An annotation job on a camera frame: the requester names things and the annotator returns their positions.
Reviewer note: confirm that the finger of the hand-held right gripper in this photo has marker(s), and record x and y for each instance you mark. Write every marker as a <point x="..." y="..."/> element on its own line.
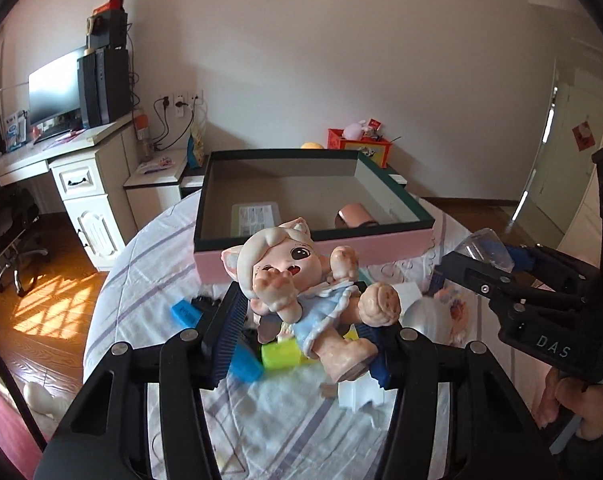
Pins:
<point x="461" y="270"/>
<point x="524" y="258"/>

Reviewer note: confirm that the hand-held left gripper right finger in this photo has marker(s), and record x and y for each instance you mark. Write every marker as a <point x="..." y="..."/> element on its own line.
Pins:
<point x="379" y="360"/>

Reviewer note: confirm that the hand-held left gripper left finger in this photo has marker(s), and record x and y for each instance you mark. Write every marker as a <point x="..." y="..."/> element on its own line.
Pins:
<point x="229" y="330"/>

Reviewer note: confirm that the clear plastic capsule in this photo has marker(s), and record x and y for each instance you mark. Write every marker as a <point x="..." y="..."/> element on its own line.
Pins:
<point x="484" y="250"/>

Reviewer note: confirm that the pink box with green rim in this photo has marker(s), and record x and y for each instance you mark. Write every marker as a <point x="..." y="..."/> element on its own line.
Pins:
<point x="381" y="250"/>

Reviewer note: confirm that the cat-eared doll figurine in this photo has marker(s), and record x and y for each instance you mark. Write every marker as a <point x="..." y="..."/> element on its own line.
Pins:
<point x="281" y="265"/>

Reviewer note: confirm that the person's right hand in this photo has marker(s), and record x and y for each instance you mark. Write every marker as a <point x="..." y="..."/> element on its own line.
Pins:
<point x="549" y="400"/>

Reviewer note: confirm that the blue toy block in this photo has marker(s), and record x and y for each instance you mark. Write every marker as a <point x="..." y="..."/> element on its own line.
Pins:
<point x="185" y="311"/>
<point x="246" y="365"/>

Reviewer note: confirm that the white figurine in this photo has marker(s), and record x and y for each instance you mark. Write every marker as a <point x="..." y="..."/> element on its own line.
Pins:
<point x="359" y="394"/>

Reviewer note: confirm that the white pink round toy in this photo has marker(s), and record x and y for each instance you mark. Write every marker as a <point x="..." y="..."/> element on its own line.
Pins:
<point x="431" y="317"/>

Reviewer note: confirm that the yellow highlighter marker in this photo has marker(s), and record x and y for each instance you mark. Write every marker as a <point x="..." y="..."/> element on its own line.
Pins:
<point x="280" y="354"/>

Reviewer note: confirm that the door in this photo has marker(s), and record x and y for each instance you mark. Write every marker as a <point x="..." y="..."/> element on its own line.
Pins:
<point x="556" y="160"/>

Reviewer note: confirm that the flat card pack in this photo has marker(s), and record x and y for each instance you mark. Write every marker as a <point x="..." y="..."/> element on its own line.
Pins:
<point x="254" y="219"/>

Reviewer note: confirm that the pink cylinder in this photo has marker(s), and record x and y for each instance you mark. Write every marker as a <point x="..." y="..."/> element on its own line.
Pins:
<point x="356" y="215"/>

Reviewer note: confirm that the red door decoration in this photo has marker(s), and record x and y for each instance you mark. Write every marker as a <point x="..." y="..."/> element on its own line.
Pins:
<point x="582" y="135"/>

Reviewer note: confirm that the white bedside cabinet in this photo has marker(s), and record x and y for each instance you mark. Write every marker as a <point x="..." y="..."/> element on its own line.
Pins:
<point x="151" y="195"/>

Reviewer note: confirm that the pink plush toy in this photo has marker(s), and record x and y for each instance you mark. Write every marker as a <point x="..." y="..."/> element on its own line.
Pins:
<point x="354" y="130"/>

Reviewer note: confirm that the red storage box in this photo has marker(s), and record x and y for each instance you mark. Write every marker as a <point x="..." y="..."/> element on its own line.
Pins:
<point x="339" y="140"/>

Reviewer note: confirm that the pink booklet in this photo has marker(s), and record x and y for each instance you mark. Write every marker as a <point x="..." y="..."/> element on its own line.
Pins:
<point x="157" y="165"/>

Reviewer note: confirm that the blue snack bag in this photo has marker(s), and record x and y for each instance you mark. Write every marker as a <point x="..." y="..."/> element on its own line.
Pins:
<point x="196" y="152"/>

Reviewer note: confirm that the white desk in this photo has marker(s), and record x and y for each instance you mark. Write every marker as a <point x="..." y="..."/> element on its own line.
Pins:
<point x="101" y="195"/>

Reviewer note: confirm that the yellow plush toy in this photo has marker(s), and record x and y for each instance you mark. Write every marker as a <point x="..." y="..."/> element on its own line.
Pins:
<point x="311" y="145"/>

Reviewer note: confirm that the bottle with orange cap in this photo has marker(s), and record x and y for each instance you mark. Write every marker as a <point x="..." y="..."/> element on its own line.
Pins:
<point x="142" y="135"/>

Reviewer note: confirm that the black office chair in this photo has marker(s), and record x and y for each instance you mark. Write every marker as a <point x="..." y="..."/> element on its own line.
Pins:
<point x="16" y="260"/>

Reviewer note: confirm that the dark jacket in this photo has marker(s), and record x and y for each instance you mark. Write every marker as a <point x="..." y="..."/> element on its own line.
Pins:
<point x="6" y="215"/>

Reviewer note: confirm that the pink bed cover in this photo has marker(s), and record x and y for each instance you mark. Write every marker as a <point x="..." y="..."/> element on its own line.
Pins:
<point x="1" y="435"/>

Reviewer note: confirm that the black computer tower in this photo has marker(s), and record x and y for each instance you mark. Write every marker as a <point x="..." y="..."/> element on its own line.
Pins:
<point x="104" y="87"/>

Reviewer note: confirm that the blue white box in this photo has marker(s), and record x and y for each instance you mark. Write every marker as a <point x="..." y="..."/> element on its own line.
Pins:
<point x="12" y="130"/>

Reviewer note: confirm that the black computer monitor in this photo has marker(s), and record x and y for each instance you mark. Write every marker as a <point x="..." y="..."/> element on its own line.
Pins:
<point x="56" y="85"/>

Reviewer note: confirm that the black speaker box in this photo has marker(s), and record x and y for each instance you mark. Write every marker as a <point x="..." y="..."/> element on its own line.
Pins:
<point x="109" y="30"/>

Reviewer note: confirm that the white wall outlet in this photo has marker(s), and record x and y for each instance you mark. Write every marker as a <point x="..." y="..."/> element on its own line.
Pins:
<point x="165" y="101"/>
<point x="197" y="96"/>
<point x="180" y="101"/>

